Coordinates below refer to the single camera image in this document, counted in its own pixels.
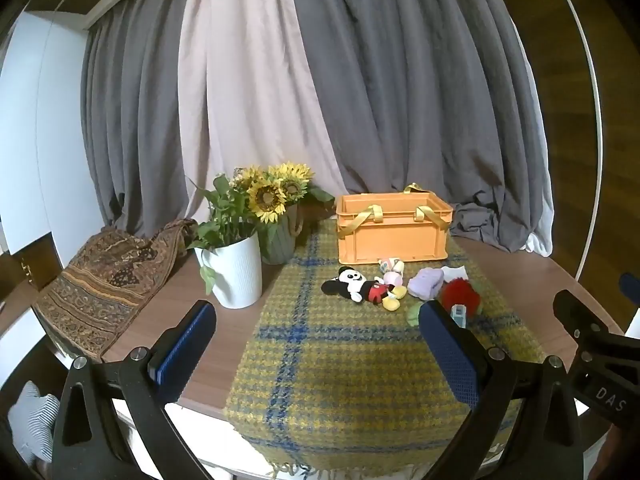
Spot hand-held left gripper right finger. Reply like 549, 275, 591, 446
417, 300, 586, 480

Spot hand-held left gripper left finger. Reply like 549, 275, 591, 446
52, 300, 218, 480

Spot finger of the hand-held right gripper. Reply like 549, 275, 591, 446
552, 290, 626, 356
619, 272, 640, 306

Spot orange plastic crate yellow handles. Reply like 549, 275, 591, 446
334, 184, 455, 266

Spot red fluffy plush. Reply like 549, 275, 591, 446
439, 280, 482, 317

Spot small pastel plush toy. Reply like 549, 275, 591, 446
377, 257, 406, 286

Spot brown patterned cloth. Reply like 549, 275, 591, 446
35, 219, 198, 363

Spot black red mouse plush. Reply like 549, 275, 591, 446
321, 266, 408, 312

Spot yellow blue plaid blanket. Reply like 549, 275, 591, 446
222, 217, 548, 478

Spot white ribbed plant pot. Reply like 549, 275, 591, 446
185, 174, 261, 296

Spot green ribbed vase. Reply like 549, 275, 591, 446
260, 203, 303, 266

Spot sunflower bouquet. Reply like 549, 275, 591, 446
232, 161, 336, 224

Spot striped grey white cloth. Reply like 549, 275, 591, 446
7, 380, 61, 466

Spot white curved tube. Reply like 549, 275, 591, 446
545, 0, 602, 281

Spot grey curtain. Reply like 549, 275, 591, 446
285, 0, 553, 256
80, 10, 216, 226

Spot white cabinet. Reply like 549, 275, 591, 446
0, 10, 106, 256

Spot pink curtain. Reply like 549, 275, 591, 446
177, 0, 346, 211

